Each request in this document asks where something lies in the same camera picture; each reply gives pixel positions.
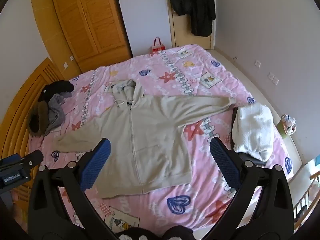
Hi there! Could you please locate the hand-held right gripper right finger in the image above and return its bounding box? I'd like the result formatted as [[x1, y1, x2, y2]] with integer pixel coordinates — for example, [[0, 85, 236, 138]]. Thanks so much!
[[207, 137, 294, 240]]

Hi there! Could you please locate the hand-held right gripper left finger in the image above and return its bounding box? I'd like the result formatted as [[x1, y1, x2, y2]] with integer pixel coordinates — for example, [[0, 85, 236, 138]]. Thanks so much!
[[27, 137, 118, 240]]

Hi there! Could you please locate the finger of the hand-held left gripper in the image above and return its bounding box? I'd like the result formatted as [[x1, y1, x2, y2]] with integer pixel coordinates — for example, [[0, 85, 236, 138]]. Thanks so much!
[[21, 150, 44, 167]]

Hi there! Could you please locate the beige zip hoodie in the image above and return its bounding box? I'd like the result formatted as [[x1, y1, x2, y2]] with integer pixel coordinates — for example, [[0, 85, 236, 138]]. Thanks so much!
[[54, 79, 237, 199]]

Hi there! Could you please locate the brown fur-trimmed coat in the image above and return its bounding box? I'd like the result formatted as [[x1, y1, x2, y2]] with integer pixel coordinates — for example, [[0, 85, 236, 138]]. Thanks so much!
[[27, 101, 51, 137]]

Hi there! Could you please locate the wooden slatted headboard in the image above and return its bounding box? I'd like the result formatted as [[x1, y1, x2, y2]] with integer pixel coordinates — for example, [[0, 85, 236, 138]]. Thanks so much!
[[0, 57, 65, 205]]

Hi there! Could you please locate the white folded garment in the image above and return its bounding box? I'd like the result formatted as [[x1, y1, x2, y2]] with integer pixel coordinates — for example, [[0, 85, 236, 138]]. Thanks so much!
[[232, 105, 274, 162]]

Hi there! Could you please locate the grey crumpled garment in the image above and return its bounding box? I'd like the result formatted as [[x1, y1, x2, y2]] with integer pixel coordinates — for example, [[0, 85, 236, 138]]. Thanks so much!
[[47, 92, 73, 136]]

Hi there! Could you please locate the pink printed blanket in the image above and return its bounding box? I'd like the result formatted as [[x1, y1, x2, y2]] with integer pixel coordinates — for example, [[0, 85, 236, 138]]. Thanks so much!
[[26, 44, 293, 232]]

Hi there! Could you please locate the small plush toy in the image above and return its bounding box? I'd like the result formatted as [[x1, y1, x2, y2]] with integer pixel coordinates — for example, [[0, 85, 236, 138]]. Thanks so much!
[[280, 114, 297, 137]]

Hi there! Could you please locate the black crumpled garment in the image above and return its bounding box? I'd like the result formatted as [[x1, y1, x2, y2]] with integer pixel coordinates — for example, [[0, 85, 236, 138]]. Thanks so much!
[[38, 80, 74, 102]]

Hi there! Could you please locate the wooden rack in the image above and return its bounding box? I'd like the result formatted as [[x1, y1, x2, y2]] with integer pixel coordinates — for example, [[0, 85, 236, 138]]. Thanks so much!
[[294, 170, 320, 222]]

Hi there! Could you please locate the red gift bag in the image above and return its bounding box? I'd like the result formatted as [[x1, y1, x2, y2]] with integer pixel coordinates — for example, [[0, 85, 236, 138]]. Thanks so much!
[[150, 37, 166, 55]]

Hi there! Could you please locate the wooden door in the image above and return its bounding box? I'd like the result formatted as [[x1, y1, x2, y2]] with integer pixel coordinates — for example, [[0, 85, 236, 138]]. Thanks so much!
[[164, 0, 215, 50]]

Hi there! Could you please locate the wooden wardrobe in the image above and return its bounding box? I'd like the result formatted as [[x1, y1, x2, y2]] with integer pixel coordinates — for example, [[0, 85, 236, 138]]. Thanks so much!
[[52, 0, 133, 67]]

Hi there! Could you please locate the black hanging coat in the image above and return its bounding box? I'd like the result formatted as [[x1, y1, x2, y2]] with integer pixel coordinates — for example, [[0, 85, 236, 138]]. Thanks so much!
[[169, 0, 216, 37]]

